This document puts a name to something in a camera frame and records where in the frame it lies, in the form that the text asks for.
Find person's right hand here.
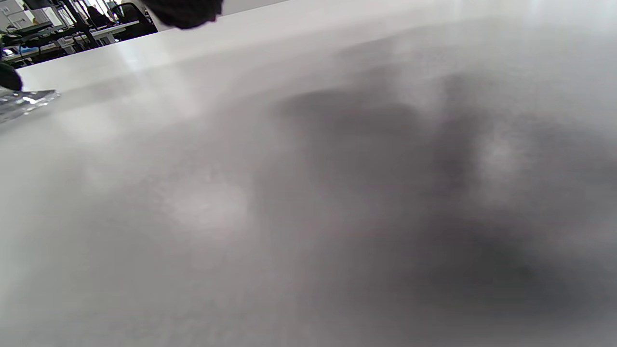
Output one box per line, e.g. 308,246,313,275
145,0,225,30

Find person's left hand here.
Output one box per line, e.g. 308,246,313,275
0,63,23,92

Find wine glass with red wine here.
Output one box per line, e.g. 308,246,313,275
0,89,61,124

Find black office chair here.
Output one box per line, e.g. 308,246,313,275
112,2,159,40

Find white office desk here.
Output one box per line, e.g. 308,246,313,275
0,20,140,64

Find white table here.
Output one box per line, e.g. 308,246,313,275
0,0,617,347

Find black metal stand frame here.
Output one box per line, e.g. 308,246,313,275
52,0,100,49

